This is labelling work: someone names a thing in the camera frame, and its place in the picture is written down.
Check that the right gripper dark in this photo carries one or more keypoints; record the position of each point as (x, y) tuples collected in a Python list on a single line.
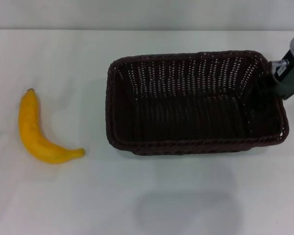
[(290, 78)]

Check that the dark woven rectangular basket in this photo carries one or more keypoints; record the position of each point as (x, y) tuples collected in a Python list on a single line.
[(186, 122)]

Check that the yellow banana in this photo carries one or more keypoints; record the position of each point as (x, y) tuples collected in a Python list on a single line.
[(30, 132)]

